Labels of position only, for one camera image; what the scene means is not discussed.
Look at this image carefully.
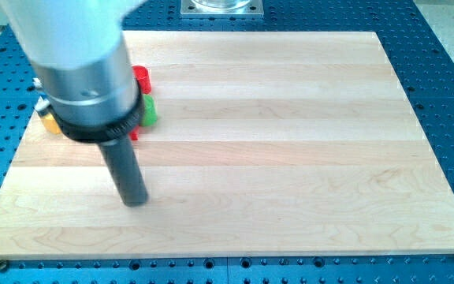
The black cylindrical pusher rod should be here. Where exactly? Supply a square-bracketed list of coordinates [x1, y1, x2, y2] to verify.
[98, 136, 148, 207]

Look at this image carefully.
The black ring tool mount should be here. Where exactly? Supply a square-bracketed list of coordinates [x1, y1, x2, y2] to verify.
[47, 80, 145, 144]

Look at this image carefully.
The green circle block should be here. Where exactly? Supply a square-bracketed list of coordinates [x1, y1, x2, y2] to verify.
[140, 94, 158, 127]

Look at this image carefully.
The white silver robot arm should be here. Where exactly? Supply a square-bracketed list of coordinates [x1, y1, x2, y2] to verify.
[0, 0, 148, 207]

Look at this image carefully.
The red star block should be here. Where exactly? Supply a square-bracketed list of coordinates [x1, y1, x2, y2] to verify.
[129, 125, 140, 141]

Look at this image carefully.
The red block upper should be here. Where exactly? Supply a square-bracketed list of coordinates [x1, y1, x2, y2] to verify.
[132, 65, 152, 95]

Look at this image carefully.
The yellow block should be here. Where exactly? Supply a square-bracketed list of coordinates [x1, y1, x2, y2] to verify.
[39, 113, 61, 134]

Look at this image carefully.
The light wooden board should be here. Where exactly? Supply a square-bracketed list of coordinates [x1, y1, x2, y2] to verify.
[0, 31, 454, 260]

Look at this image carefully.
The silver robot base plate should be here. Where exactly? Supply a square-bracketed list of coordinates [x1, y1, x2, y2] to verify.
[180, 0, 264, 18]

